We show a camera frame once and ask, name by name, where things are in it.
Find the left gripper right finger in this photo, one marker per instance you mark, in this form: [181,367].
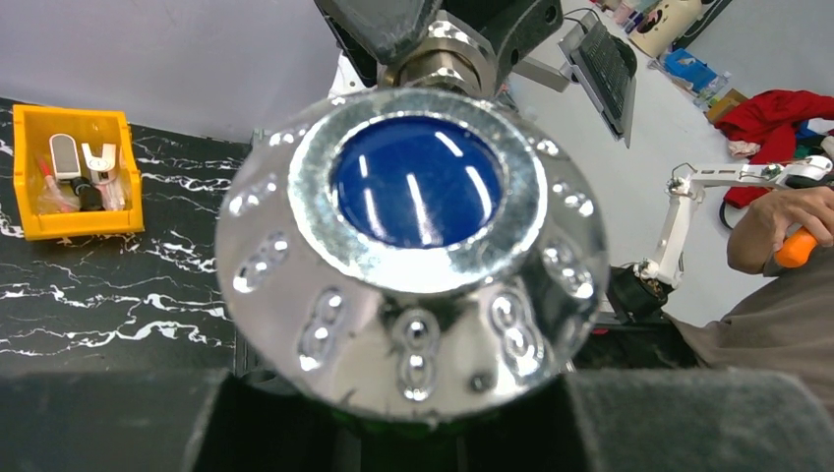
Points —
[632,420]

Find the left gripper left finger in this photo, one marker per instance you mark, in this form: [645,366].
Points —
[163,421]

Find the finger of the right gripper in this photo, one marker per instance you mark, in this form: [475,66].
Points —
[513,28]
[371,33]

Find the silver hex nut fitting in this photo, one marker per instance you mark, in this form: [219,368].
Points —
[452,56]

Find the green water faucet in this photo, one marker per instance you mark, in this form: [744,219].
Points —
[412,255]

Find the keyboard on monitor arm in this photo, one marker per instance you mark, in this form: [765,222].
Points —
[605,67]

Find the panda mug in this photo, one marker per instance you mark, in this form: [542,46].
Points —
[663,23]

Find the white part in bin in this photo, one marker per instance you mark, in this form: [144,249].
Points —
[102,165]

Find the red cloth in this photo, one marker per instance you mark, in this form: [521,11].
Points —
[771,120]

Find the orange parts bin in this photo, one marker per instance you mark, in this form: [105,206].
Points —
[55,196]

